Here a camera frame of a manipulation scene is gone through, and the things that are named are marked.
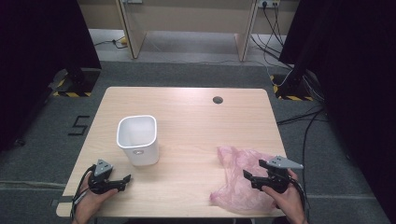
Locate stand base with striped tape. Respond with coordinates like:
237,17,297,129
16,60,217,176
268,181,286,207
269,74,316,103
48,68,101,98

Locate grey tape strip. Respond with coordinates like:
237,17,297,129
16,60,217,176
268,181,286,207
50,195,75,208

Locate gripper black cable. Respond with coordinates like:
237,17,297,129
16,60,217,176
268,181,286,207
70,164,96,220
288,176,311,220

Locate black hanging power cables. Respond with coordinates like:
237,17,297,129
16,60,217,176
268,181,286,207
250,3,295,71

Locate person's right hand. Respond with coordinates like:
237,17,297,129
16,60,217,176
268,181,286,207
261,169,308,224

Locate black floor cable bundle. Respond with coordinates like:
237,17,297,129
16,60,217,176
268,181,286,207
276,105,329,202

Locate beige wooden desk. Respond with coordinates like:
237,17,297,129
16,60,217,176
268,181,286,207
77,0,301,63

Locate black cable with yellow plug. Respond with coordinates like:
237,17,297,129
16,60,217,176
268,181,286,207
93,35,129,50

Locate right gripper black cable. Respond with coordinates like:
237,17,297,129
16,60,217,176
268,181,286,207
288,176,311,220

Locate person's left hand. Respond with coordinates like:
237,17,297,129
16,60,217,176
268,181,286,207
72,186,120,224

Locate black curtain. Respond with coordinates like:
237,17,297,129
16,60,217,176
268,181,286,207
0,0,103,152
278,0,396,224

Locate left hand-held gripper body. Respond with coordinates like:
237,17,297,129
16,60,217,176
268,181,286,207
88,159,118,196

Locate white plastic trash bin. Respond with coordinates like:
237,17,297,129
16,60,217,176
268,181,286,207
116,115,160,167

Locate pink plastic bag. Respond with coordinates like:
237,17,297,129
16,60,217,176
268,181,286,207
209,146,282,216

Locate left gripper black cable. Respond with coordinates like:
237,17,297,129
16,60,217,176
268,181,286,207
70,164,96,220

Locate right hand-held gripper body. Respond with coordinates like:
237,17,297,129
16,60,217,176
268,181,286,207
256,155,304,194

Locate white wall power socket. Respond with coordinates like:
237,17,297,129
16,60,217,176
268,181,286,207
257,0,281,9

